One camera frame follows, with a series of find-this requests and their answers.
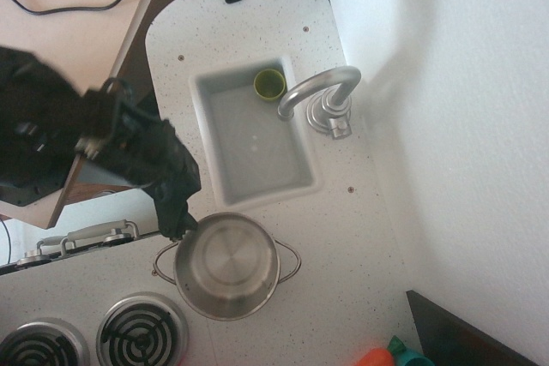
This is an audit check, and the dark wooden board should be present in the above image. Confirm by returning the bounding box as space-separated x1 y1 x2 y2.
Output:
406 290 536 366

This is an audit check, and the black stove burner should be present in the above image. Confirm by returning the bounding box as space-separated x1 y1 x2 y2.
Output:
96 292 189 365
1 318 90 366

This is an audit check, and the left black stove burner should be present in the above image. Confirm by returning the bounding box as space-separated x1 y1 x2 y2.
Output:
1 318 90 366

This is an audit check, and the stainless steel pot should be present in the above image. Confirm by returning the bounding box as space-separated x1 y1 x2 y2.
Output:
153 213 302 321

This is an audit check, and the silver stove knob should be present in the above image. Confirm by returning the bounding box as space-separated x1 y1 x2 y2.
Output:
16 249 51 268

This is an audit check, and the green plastic cup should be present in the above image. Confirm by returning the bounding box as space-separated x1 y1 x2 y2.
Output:
253 69 287 101

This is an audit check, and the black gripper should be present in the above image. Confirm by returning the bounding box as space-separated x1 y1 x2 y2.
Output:
85 117 201 240

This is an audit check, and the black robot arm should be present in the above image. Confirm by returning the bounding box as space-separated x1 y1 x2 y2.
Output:
1 47 201 240

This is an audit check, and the teal plastic cup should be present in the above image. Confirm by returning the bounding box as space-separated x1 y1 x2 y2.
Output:
387 335 434 366

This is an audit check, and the silver toy faucet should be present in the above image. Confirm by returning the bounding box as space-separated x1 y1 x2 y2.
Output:
277 65 361 140

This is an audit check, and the grey oven door handle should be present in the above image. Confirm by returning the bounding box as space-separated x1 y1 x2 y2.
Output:
36 219 140 255

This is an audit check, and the right black stove burner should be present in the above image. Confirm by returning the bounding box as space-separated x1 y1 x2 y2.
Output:
96 292 189 365

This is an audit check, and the grey toy sink basin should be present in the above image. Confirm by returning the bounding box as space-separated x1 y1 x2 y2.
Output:
190 56 322 210

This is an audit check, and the orange toy carrot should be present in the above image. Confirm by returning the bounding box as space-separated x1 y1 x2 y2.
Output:
355 348 395 366

